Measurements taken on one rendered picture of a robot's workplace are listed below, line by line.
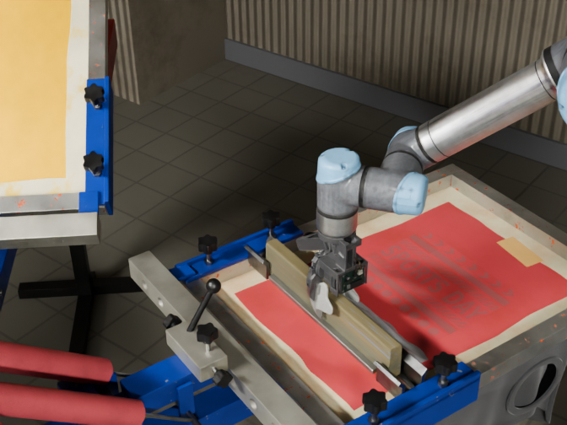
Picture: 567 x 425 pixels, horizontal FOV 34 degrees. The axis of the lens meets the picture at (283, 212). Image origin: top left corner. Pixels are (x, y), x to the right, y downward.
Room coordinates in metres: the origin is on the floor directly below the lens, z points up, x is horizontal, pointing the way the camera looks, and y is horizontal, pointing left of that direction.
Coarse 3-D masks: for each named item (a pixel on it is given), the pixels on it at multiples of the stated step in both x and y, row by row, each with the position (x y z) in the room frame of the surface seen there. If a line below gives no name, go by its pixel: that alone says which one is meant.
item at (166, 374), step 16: (160, 368) 1.24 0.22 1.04; (176, 368) 1.24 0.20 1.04; (128, 384) 1.20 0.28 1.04; (144, 384) 1.20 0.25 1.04; (160, 384) 1.20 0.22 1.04; (176, 384) 1.20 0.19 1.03; (192, 384) 1.22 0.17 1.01; (208, 384) 1.24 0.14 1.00; (144, 400) 1.17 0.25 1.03; (160, 400) 1.19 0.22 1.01; (176, 400) 1.20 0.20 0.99
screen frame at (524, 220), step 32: (480, 192) 1.87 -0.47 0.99; (512, 224) 1.78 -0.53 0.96; (544, 224) 1.73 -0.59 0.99; (192, 288) 1.52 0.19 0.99; (224, 320) 1.42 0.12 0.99; (544, 320) 1.41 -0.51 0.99; (256, 352) 1.33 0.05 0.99; (512, 352) 1.32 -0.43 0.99; (288, 384) 1.24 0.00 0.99; (480, 384) 1.26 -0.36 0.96; (320, 416) 1.16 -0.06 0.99
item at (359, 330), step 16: (272, 240) 1.59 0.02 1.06; (272, 256) 1.57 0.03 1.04; (288, 256) 1.54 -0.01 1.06; (272, 272) 1.57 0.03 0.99; (288, 272) 1.52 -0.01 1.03; (304, 272) 1.48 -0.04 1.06; (304, 288) 1.47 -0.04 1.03; (336, 304) 1.39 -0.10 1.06; (352, 304) 1.38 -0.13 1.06; (336, 320) 1.38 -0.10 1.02; (352, 320) 1.34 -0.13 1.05; (368, 320) 1.33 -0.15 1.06; (352, 336) 1.34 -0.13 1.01; (368, 336) 1.30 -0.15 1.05; (384, 336) 1.29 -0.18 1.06; (368, 352) 1.30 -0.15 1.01; (384, 352) 1.26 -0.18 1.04; (400, 352) 1.27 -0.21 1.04; (400, 368) 1.27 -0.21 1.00
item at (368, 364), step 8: (272, 280) 1.55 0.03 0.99; (280, 280) 1.54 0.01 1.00; (280, 288) 1.52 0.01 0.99; (288, 288) 1.51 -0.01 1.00; (288, 296) 1.50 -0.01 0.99; (296, 296) 1.49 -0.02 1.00; (296, 304) 1.47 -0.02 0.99; (304, 304) 1.46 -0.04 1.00; (312, 312) 1.44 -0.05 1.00; (320, 320) 1.41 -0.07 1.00; (328, 328) 1.39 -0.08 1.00; (336, 336) 1.36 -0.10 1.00; (344, 344) 1.34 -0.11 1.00; (352, 352) 1.32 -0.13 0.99; (360, 352) 1.32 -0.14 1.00; (360, 360) 1.30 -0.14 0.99; (368, 360) 1.30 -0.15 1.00; (368, 368) 1.28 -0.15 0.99; (376, 368) 1.28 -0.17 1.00
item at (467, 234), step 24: (432, 216) 1.82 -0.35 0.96; (456, 216) 1.82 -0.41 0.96; (384, 240) 1.73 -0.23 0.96; (456, 240) 1.73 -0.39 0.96; (480, 240) 1.72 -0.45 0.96; (264, 288) 1.56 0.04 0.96; (360, 288) 1.56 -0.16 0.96; (264, 312) 1.49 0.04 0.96; (288, 312) 1.48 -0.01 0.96; (288, 336) 1.41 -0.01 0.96; (312, 336) 1.41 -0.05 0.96
